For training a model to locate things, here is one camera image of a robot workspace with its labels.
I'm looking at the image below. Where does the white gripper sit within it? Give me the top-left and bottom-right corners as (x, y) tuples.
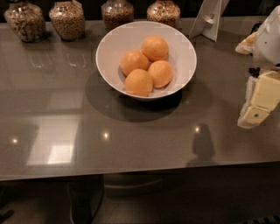
(235, 5), (280, 129)

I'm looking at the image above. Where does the orange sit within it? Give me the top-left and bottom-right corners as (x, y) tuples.
(120, 49), (150, 76)
(125, 69), (153, 97)
(148, 60), (173, 88)
(142, 36), (169, 61)

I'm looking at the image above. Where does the white ceramic bowl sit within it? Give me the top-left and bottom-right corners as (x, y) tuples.
(95, 21), (197, 101)

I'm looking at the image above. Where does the white folded stand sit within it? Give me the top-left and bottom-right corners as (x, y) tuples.
(189, 0), (230, 42)

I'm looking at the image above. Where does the glass jar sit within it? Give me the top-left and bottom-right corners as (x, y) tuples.
(147, 0), (180, 28)
(49, 0), (85, 41)
(4, 0), (46, 43)
(101, 0), (134, 31)

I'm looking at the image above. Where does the far left glass jar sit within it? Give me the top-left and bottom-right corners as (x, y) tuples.
(4, 0), (46, 43)

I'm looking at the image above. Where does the black wire rack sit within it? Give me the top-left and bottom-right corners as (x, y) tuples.
(250, 23), (262, 34)

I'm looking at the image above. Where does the dark table pedestal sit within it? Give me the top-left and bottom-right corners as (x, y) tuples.
(67, 175), (104, 224)

